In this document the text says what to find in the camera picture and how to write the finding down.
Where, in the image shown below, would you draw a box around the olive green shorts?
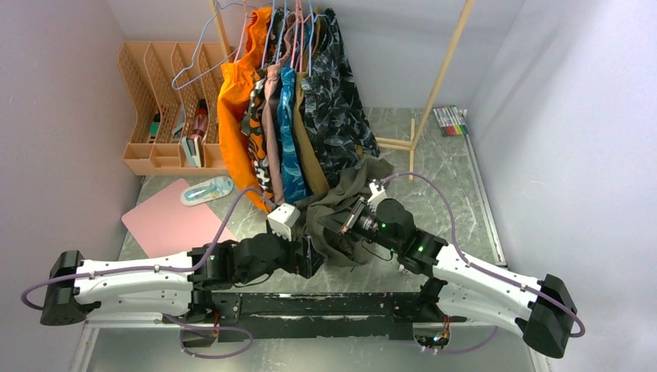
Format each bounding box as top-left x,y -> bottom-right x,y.
295,157 -> 394,267

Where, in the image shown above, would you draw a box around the wooden clothes rack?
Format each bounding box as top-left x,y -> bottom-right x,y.
208,0 -> 476,182

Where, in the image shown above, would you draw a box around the black orange patterned shorts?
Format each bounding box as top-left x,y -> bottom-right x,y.
241,10 -> 284,202

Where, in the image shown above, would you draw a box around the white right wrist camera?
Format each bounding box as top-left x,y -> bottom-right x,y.
367,180 -> 387,212

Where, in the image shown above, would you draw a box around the orange hanging shorts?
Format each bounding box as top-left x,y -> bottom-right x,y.
217,6 -> 273,190

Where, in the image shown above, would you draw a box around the blue patterned shorts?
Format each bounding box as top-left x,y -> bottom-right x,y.
277,62 -> 307,204

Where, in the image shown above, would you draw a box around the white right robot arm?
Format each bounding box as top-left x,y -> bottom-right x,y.
320,198 -> 577,359

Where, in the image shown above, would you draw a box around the brown hanging shorts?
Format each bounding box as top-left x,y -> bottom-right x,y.
292,21 -> 329,195

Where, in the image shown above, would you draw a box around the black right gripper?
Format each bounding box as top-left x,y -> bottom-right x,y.
318,195 -> 401,253

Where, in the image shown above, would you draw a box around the dark leaf-print shorts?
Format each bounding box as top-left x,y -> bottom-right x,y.
301,8 -> 380,188

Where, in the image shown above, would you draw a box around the blue wire hanger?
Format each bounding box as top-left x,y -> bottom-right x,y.
170,0 -> 247,91

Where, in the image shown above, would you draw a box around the set of coloured markers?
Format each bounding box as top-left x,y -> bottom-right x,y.
432,105 -> 469,137

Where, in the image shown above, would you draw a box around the peach desk organizer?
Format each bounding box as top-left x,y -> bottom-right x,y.
117,41 -> 227,177

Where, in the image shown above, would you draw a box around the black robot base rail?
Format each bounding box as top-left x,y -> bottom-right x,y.
212,292 -> 445,340

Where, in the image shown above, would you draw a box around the blue correction tape package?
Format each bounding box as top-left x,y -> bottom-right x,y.
181,176 -> 235,207

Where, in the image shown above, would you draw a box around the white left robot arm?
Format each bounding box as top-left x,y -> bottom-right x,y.
40,233 -> 325,326

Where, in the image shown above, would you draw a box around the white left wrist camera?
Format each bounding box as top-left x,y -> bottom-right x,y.
267,203 -> 301,241

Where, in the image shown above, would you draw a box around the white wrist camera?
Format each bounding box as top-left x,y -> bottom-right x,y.
367,180 -> 387,212
267,203 -> 301,241

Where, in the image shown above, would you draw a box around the pink hanging shorts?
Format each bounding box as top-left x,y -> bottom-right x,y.
262,10 -> 294,205

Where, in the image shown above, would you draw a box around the pink clipboard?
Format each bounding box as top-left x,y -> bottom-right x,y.
119,176 -> 236,260

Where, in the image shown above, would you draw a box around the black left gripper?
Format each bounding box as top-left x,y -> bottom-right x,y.
239,222 -> 328,283

